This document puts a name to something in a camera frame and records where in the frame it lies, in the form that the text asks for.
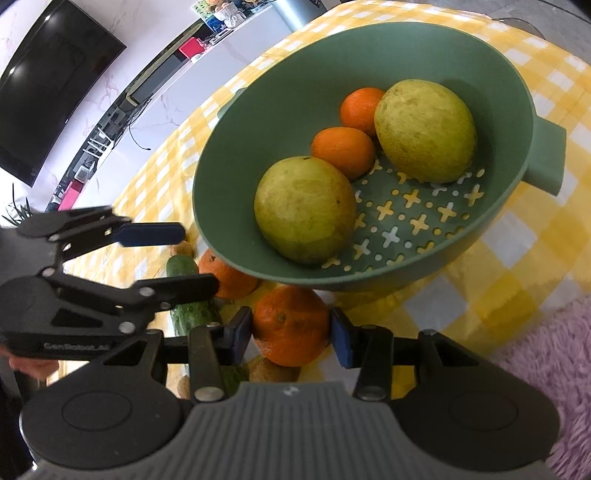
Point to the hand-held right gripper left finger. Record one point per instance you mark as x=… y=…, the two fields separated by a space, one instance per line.
x=241 y=337

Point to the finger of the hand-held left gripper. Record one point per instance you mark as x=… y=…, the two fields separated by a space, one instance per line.
x=184 y=286
x=152 y=234

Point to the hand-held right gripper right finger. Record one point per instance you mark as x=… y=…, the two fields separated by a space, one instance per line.
x=341 y=344

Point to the green cucumber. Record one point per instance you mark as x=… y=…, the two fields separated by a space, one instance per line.
x=196 y=316

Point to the orange tangerine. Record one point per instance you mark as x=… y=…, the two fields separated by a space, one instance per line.
x=344 y=152
x=362 y=110
x=291 y=325
x=226 y=277

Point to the yellow-green pear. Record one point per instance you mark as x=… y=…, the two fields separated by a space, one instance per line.
x=425 y=129
x=304 y=207

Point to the green colander bowl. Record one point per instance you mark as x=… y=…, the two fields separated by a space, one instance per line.
x=286 y=106

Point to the person's left hand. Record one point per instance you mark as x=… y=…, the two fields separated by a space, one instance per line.
x=30 y=365

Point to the pink flat box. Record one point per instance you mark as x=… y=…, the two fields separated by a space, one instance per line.
x=69 y=196

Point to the green plant in glass vase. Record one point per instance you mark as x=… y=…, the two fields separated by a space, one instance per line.
x=16 y=212

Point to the white router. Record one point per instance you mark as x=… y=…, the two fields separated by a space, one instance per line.
x=96 y=145

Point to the white marble media cabinet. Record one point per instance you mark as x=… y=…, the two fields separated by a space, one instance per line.
x=198 y=87

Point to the black flat television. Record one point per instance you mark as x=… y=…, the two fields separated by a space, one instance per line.
x=46 y=92

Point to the yellow checked tablecloth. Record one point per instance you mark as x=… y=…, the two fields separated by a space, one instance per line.
x=508 y=277

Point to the red box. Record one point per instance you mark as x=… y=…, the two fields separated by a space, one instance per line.
x=191 y=47

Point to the purple fluffy cloth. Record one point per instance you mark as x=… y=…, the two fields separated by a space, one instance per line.
x=554 y=369

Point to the white ribbed pot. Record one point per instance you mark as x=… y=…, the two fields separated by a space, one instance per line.
x=228 y=14

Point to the grey round trash can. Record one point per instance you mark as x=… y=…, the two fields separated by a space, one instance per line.
x=293 y=11

